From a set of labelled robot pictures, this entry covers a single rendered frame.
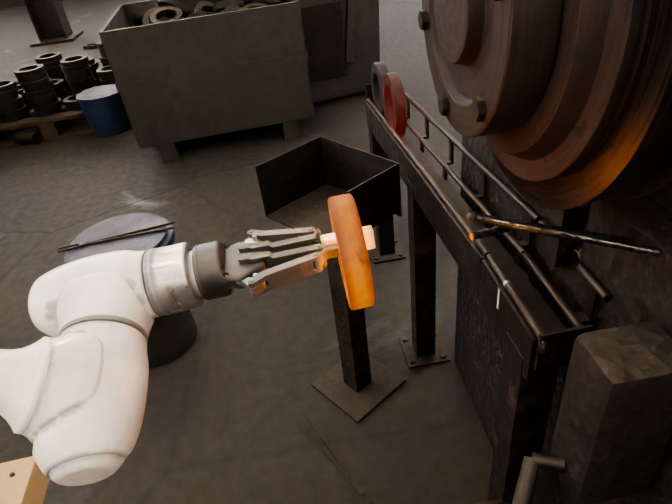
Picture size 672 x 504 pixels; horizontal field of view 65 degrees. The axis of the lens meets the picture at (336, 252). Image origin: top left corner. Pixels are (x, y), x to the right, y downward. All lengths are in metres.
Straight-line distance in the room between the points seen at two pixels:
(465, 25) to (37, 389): 0.56
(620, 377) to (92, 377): 0.54
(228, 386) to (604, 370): 1.28
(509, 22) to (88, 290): 0.54
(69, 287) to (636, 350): 0.65
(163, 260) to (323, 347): 1.11
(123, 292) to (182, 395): 1.07
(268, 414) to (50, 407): 1.05
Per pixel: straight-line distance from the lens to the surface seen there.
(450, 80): 0.70
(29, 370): 0.63
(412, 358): 1.67
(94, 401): 0.61
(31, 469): 1.19
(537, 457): 0.77
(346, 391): 1.60
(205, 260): 0.68
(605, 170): 0.55
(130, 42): 3.04
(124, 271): 0.70
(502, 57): 0.52
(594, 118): 0.53
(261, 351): 1.78
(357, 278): 0.64
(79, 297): 0.70
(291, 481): 1.47
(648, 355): 0.65
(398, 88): 1.55
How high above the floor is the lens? 1.24
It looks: 35 degrees down
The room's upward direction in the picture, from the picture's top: 7 degrees counter-clockwise
